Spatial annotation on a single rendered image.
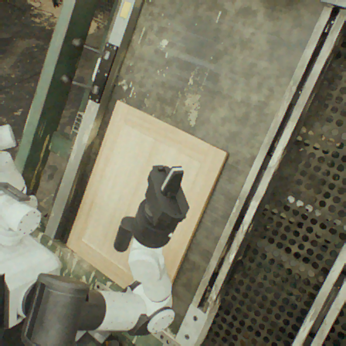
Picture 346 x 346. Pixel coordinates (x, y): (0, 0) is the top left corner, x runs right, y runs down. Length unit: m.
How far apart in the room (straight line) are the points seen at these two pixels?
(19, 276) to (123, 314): 0.25
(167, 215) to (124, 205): 0.68
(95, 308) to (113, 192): 0.57
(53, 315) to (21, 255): 0.18
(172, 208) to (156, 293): 0.35
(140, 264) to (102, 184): 0.62
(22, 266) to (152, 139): 0.59
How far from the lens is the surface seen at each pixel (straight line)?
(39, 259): 1.06
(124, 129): 1.45
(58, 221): 1.62
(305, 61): 1.16
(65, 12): 1.66
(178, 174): 0.76
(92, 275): 1.54
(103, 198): 1.50
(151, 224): 0.85
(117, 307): 1.06
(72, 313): 0.97
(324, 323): 1.19
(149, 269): 0.95
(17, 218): 1.01
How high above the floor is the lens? 2.16
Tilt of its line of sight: 43 degrees down
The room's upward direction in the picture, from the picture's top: straight up
